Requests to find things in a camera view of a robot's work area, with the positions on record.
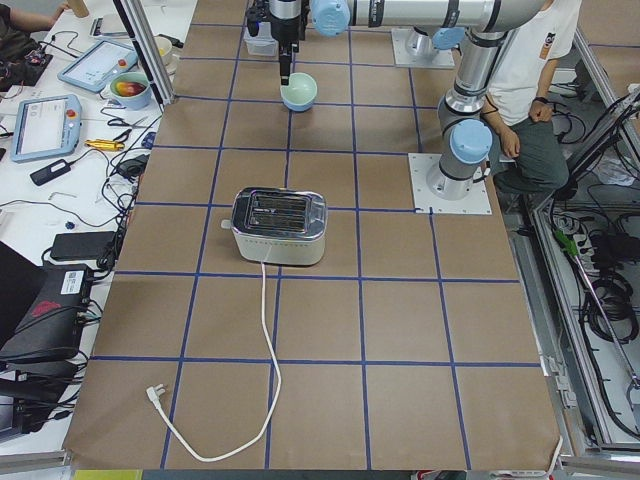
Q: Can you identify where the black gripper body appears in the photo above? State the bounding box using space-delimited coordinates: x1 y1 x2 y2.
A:
269 0 303 53

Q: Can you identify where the green bowl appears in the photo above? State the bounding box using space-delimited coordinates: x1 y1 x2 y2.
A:
280 72 318 112

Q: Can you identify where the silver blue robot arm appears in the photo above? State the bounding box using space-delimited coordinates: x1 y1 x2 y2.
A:
245 0 542 200

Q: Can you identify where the bowl with lemon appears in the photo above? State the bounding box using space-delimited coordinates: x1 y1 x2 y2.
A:
154 36 180 75

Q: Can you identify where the bowl with mango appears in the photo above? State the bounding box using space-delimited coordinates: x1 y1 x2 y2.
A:
103 72 151 110

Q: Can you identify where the clear plastic container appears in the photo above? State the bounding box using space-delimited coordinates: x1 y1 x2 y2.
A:
243 22 278 57

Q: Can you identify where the cream silver toaster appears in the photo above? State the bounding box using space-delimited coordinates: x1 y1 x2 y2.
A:
221 187 328 266

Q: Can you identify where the seated person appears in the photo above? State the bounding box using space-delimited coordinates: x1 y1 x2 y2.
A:
482 1 581 195

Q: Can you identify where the blue teach pendant tablet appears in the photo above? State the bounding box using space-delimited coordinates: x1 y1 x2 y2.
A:
10 94 82 163

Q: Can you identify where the black power adapter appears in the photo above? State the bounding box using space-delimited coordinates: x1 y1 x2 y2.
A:
50 231 115 261

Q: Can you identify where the black computer case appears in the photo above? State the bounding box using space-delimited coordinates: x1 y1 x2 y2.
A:
1 244 99 440

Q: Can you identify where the aluminium frame post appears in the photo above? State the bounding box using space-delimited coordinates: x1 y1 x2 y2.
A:
113 0 175 108

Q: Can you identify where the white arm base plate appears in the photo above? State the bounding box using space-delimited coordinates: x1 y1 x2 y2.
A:
408 153 492 215

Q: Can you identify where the white toaster power cable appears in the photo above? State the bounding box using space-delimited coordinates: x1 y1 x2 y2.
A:
145 260 282 462

